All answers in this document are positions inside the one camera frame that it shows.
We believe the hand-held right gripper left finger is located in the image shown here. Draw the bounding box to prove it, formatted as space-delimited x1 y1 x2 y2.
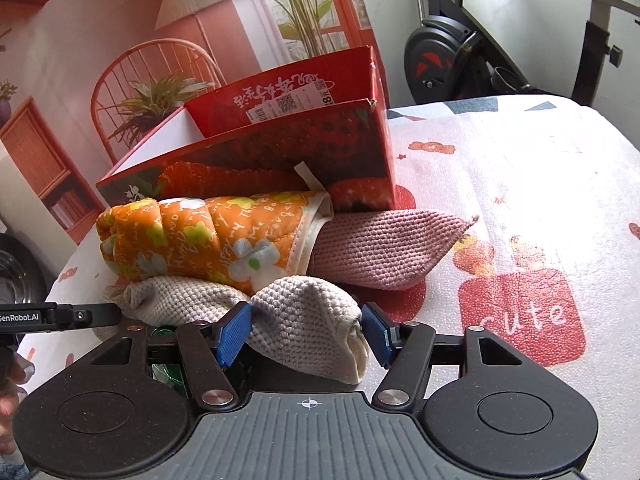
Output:
92 302 253 408

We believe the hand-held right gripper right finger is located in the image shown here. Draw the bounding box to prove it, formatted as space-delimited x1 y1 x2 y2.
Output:
361 302 521 408

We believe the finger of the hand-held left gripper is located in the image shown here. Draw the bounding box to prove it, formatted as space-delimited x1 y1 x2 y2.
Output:
52 303 122 330

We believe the beige knitted towel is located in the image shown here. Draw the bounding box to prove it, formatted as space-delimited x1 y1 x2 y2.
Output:
92 275 371 386

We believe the orange snack packet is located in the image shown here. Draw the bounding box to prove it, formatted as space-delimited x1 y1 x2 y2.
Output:
95 191 335 297

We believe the red cardboard box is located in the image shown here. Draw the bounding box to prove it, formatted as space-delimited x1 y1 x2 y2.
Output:
95 45 398 213

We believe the person's left hand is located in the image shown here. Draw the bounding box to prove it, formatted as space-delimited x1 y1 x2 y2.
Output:
0 347 36 461

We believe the dark round object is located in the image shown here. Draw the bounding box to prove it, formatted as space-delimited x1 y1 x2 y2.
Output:
0 232 48 306

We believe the pink knitted towel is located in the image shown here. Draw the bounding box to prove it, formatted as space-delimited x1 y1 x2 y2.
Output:
310 207 480 291

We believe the printed blanket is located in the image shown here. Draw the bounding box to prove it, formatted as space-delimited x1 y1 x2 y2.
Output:
20 95 640 406

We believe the black exercise bike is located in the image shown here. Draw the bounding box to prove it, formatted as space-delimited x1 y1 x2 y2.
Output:
404 0 640 108

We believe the printed wall backdrop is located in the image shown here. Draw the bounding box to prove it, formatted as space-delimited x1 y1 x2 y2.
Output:
0 0 390 281

